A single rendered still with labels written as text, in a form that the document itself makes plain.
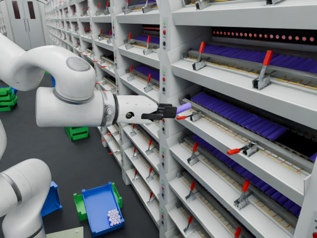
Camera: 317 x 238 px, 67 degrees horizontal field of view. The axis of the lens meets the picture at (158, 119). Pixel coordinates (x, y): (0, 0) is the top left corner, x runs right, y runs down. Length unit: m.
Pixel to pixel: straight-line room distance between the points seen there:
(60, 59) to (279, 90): 0.48
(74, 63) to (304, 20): 0.45
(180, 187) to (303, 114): 0.72
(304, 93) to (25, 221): 0.89
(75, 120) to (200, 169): 0.57
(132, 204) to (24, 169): 1.09
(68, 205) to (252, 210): 1.42
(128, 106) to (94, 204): 1.29
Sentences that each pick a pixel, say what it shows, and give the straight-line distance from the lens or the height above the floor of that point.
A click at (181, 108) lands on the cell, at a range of 0.66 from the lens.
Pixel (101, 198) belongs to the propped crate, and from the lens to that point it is 1.79.
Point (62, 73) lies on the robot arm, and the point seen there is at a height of 1.14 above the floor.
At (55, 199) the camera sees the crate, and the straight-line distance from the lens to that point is 1.96.
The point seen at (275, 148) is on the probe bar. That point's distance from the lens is 0.69.
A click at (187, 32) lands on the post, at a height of 1.19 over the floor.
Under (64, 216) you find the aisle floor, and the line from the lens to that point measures 1.87.
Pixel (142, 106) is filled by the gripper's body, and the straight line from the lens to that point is 0.56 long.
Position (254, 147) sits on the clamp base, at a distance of 0.71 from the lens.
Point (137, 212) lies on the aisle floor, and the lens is 1.79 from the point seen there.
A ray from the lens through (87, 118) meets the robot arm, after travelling 0.53.
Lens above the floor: 1.23
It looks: 22 degrees down
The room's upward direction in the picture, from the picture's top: straight up
